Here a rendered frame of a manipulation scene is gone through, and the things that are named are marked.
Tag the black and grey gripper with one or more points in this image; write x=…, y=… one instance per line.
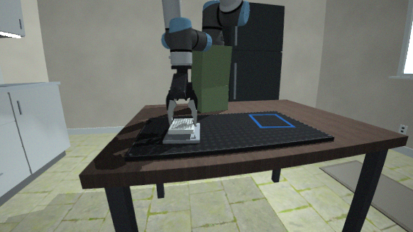
x=192, y=104

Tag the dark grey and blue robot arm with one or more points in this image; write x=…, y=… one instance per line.
x=181, y=38

